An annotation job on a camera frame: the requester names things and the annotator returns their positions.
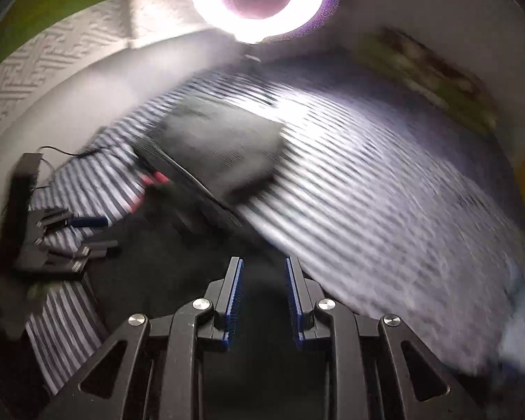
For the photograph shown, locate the black garment with red loops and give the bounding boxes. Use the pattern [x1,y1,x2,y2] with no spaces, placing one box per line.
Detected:
[85,182,285,331]

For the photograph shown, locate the blue striped quilt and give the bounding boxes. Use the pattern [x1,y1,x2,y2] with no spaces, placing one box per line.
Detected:
[31,57,525,375]

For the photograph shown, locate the grey folded trousers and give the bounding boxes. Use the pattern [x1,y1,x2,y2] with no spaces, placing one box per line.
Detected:
[132,95,285,206]

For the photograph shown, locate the light blue clothes pile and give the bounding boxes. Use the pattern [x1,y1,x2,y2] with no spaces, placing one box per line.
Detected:
[498,262,525,376]

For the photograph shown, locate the green patterned folded blanket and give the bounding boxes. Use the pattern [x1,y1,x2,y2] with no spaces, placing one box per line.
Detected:
[356,27,498,135]

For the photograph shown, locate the black power cable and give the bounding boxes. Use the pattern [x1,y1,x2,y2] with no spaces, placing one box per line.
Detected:
[32,144,98,192]

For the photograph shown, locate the white ring light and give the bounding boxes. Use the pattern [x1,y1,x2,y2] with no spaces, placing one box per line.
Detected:
[190,0,341,46]

